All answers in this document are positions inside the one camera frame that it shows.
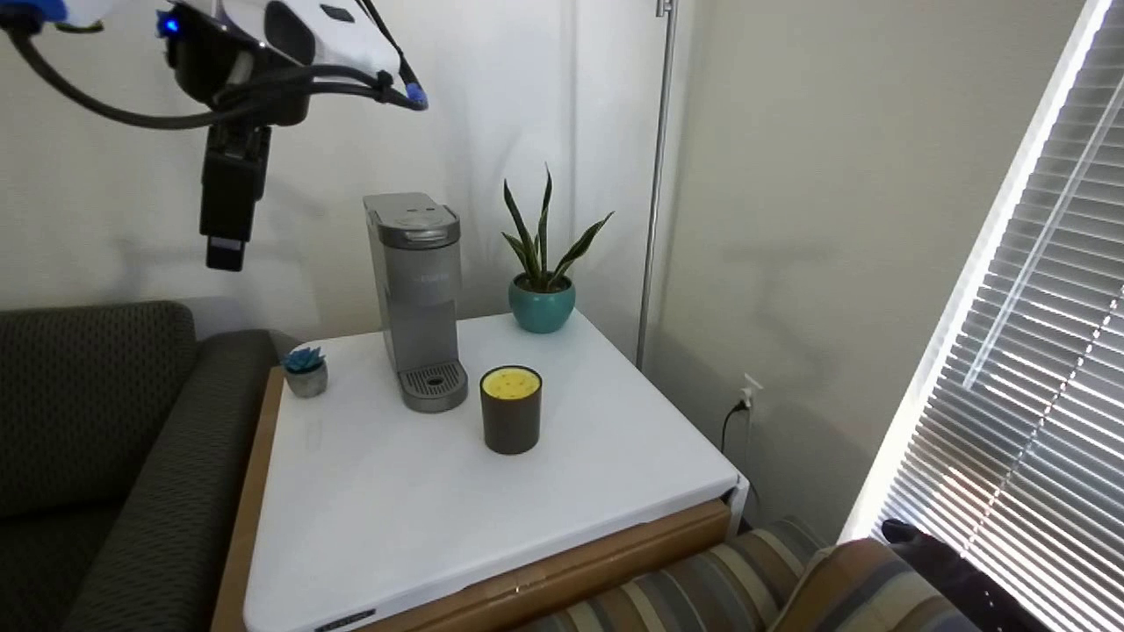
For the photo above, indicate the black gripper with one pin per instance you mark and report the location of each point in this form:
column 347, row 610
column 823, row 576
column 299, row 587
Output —
column 233, row 65

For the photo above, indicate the grey single-serve coffee maker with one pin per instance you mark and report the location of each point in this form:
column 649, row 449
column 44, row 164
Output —
column 416, row 293

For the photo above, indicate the wooden table with white top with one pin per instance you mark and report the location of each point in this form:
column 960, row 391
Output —
column 565, row 572

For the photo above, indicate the dark grey fabric sofa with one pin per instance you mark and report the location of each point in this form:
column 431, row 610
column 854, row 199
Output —
column 106, row 443

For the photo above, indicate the snake plant in teal pot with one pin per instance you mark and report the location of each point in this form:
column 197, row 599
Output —
column 544, row 302

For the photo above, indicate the dark jar candle yellow wax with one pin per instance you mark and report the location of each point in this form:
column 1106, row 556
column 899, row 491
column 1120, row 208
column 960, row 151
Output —
column 512, row 414

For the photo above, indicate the thin metal floor lamp pole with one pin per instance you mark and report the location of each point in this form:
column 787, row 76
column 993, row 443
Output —
column 655, row 178

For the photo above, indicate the striped upholstered armchair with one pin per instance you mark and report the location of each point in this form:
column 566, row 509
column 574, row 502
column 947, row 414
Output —
column 713, row 591

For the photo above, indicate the white blind tilt wand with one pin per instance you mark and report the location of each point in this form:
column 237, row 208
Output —
column 1041, row 230

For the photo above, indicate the black object on armchair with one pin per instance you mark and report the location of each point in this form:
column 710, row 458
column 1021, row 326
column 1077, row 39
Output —
column 960, row 584

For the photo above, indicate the white window blinds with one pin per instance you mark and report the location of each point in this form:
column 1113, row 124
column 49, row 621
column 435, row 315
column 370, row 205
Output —
column 1041, row 387

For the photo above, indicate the white wall outlet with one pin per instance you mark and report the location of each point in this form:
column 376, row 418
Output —
column 754, row 387

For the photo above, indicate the white window frame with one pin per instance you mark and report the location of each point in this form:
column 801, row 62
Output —
column 937, row 372

